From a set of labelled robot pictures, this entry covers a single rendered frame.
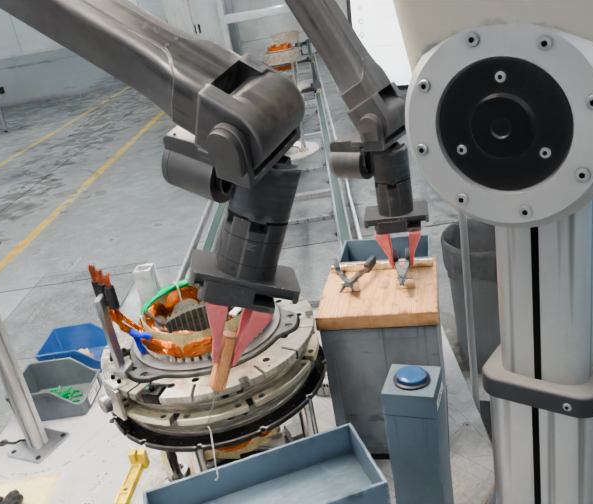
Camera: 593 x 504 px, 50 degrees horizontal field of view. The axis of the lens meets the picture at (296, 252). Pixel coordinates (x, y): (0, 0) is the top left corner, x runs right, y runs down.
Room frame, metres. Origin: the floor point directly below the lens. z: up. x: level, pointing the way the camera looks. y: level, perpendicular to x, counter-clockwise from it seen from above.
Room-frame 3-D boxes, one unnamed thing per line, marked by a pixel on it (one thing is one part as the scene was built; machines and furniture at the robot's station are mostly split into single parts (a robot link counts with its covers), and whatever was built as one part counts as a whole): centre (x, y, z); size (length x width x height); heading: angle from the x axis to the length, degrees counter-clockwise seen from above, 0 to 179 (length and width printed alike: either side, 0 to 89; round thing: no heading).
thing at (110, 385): (0.75, 0.27, 1.07); 0.04 x 0.02 x 0.05; 39
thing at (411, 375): (0.73, -0.12, 1.04); 0.04 x 0.04 x 0.01
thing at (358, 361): (0.96, -0.13, 0.91); 0.19 x 0.19 x 0.26; 75
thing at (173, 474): (0.88, 0.27, 0.91); 0.02 x 0.02 x 0.21
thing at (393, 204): (0.97, -0.17, 1.21); 0.10 x 0.07 x 0.07; 77
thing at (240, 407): (0.70, 0.14, 1.06); 0.09 x 0.04 x 0.01; 81
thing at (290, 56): (5.25, -0.16, 0.94); 0.39 x 0.39 x 0.30
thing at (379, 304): (0.96, -0.13, 1.05); 0.20 x 0.19 x 0.02; 165
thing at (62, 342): (1.40, 0.57, 0.82); 0.16 x 0.14 x 0.07; 88
